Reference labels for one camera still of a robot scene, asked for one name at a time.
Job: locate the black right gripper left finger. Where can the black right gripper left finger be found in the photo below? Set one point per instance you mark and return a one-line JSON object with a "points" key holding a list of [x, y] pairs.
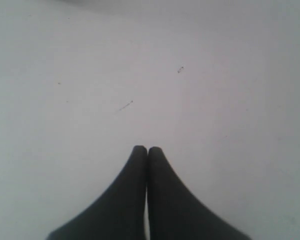
{"points": [[118, 214]]}

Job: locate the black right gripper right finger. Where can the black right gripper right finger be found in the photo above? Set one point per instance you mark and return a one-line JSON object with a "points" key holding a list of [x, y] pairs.
{"points": [[174, 213]]}

